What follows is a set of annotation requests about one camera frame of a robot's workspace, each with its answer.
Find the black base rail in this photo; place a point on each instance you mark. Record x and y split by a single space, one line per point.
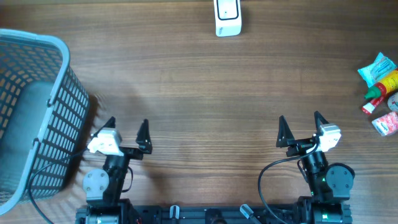
217 214

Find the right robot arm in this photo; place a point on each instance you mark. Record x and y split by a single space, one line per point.
330 184

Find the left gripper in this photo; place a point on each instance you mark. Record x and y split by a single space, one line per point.
144 142

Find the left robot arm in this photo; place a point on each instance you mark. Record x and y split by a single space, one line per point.
103 187

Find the green lid white jar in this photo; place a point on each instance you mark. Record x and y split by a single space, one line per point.
393 102

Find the grey plastic basket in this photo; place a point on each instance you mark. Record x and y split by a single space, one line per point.
43 111

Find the red sachet stick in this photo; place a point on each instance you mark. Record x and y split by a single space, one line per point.
369 107

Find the teal tissue pack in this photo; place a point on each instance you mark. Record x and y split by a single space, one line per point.
374 72

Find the red sriracha sauce bottle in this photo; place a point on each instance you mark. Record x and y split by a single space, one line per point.
386 85

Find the red white tissue pack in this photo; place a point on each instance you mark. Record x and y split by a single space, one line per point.
387 124

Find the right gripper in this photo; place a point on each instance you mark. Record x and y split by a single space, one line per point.
286 139

